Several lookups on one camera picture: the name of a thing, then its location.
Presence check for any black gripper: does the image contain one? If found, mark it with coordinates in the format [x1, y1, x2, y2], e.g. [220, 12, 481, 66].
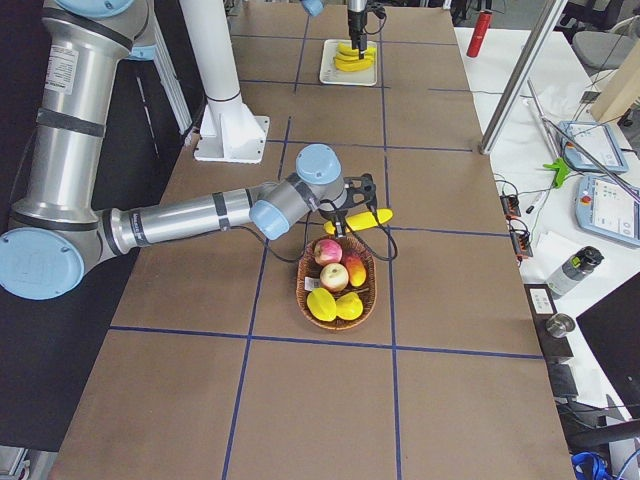
[347, 0, 367, 59]
[319, 199, 348, 237]

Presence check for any yellow banana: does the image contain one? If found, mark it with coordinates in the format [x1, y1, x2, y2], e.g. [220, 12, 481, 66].
[334, 52, 375, 64]
[346, 208, 393, 231]
[334, 57, 375, 73]
[337, 42, 377, 57]

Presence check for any brown woven basket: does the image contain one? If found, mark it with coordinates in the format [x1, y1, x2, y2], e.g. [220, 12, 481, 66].
[296, 236, 377, 331]

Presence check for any pink red apple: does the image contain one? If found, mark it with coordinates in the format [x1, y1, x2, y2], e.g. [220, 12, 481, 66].
[313, 238, 343, 266]

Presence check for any white rectangular bear tray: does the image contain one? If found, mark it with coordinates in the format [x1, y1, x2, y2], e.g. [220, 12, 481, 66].
[319, 39, 377, 86]

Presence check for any red orange mango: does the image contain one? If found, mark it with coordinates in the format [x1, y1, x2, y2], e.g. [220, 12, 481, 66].
[342, 253, 367, 287]

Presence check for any yellow green apple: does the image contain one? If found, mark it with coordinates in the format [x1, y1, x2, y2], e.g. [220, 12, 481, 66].
[320, 263, 349, 292]

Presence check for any yellow lemon right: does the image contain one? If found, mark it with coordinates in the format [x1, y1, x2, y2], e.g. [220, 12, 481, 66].
[336, 292, 364, 321]

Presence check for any red cylindrical bottle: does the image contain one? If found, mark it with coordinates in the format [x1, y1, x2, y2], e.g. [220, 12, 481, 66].
[466, 10, 493, 58]

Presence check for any orange black electronics box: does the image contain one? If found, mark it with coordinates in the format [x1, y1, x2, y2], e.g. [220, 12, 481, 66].
[500, 194, 521, 220]

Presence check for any grey water bottle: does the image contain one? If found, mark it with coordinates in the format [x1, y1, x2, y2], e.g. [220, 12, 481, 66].
[546, 246, 604, 299]

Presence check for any small metal cup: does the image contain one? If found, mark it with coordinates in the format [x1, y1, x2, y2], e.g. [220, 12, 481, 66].
[544, 313, 576, 339]

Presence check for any far blue teach pendant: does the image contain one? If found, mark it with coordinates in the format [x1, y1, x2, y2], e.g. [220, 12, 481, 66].
[558, 121, 629, 174]

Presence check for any blue teach pendant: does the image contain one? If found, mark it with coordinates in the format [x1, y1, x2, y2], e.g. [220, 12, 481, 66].
[558, 121, 629, 174]
[575, 175, 639, 247]

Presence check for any near blue teach pendant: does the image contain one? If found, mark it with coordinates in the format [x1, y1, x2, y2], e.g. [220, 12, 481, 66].
[575, 175, 639, 247]

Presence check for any long metal reacher grabber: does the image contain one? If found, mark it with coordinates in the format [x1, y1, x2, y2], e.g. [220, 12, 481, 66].
[527, 79, 639, 203]

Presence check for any black monitor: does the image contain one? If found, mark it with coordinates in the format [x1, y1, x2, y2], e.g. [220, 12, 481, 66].
[577, 274, 639, 419]

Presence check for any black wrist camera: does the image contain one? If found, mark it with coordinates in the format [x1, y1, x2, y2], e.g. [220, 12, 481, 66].
[343, 173, 378, 212]

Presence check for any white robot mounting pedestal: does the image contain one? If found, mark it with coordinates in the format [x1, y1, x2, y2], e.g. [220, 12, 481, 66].
[180, 0, 270, 164]

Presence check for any aluminium frame post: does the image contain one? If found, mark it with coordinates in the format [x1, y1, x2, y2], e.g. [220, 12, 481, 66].
[479, 0, 568, 155]

